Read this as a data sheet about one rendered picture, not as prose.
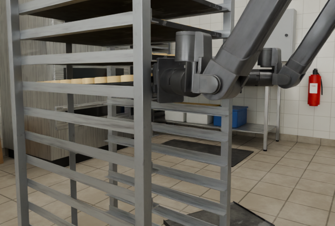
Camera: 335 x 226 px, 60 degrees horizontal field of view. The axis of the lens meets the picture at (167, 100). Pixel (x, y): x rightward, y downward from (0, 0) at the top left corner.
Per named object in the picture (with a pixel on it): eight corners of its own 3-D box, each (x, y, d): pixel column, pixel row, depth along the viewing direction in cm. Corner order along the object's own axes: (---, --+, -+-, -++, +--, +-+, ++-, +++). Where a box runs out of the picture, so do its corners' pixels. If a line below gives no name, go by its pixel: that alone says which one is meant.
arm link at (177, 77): (182, 98, 55) (208, 98, 57) (183, 61, 54) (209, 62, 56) (167, 94, 61) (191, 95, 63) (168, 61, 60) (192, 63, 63)
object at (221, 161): (228, 165, 104) (228, 157, 104) (224, 167, 102) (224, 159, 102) (107, 139, 143) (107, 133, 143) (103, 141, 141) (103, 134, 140)
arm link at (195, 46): (218, 95, 50) (238, 93, 57) (222, 27, 49) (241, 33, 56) (162, 90, 57) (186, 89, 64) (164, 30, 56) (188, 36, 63)
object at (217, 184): (227, 189, 105) (227, 181, 105) (224, 192, 103) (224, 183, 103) (108, 157, 144) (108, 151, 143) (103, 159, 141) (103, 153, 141)
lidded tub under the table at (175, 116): (163, 119, 468) (163, 104, 466) (179, 116, 505) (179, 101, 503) (183, 122, 446) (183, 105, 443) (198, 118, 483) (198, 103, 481)
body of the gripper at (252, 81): (236, 93, 95) (258, 93, 94) (237, 62, 94) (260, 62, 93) (233, 92, 101) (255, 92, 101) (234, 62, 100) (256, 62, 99)
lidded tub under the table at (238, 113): (212, 125, 419) (212, 108, 416) (224, 121, 458) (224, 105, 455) (237, 128, 399) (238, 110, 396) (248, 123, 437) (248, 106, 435)
